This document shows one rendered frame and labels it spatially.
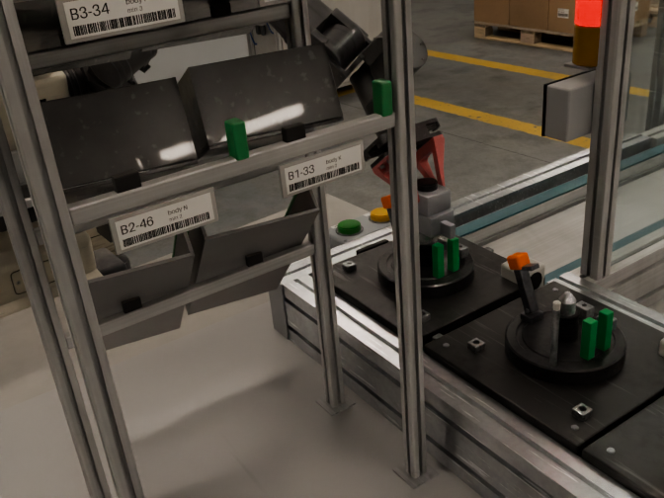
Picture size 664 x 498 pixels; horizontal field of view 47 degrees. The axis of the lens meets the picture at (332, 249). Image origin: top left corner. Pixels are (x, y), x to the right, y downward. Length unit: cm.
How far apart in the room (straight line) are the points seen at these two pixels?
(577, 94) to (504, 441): 45
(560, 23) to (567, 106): 549
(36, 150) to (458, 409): 54
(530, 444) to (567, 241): 56
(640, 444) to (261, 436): 47
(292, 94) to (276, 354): 56
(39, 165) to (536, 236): 95
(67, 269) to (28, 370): 69
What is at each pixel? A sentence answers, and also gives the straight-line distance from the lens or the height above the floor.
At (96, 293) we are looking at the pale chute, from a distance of 79.
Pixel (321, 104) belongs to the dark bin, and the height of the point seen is 132.
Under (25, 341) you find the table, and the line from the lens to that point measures 136.
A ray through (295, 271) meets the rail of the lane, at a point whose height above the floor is 96.
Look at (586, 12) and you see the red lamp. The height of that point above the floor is 133.
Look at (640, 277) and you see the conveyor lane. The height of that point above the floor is 93.
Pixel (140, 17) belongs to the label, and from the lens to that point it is 57.
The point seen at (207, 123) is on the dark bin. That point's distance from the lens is 68.
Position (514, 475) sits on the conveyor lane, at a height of 93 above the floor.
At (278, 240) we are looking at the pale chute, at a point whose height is 114.
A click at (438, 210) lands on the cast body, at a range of 105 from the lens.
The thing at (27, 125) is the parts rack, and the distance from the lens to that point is 56.
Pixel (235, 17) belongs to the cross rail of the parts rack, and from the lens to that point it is 80.
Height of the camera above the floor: 152
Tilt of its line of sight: 27 degrees down
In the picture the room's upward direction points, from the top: 5 degrees counter-clockwise
